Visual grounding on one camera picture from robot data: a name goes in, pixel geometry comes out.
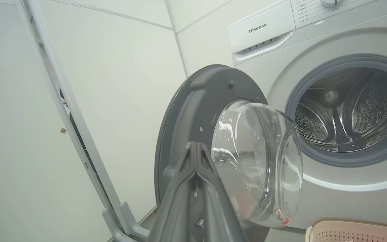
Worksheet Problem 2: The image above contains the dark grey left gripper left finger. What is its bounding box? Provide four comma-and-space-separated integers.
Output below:
148, 142, 199, 242

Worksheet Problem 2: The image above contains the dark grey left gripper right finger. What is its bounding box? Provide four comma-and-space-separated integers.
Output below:
197, 142, 249, 242

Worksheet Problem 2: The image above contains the round grey washer door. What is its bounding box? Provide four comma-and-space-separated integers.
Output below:
154, 65, 303, 242

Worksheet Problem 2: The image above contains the cream perforated laundry basket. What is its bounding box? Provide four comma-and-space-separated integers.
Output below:
305, 218, 387, 242

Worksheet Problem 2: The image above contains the stainless steel washing machine drum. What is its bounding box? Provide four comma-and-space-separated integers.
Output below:
294, 67, 387, 152

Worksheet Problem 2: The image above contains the white front-load washing machine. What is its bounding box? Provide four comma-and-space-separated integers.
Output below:
228, 0, 387, 232

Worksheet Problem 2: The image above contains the grey partition stand with caster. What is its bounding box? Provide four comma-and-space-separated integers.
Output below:
14, 0, 150, 242

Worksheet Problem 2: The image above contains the white detergent drawer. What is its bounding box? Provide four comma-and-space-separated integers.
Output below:
228, 0, 296, 66

